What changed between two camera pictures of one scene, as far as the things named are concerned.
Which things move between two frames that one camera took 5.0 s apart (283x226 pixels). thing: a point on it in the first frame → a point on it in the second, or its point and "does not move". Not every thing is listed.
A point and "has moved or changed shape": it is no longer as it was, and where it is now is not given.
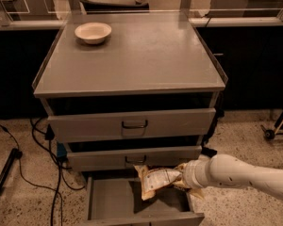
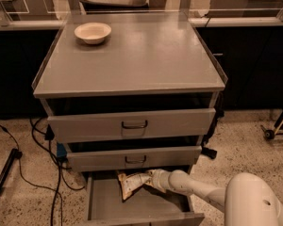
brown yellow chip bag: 151,178 has moved or changed shape
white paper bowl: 93,32 does not move
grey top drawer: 124,125 does not move
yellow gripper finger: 180,183 → 153,185
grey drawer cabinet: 126,89 does not move
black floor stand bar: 16,153 does not move
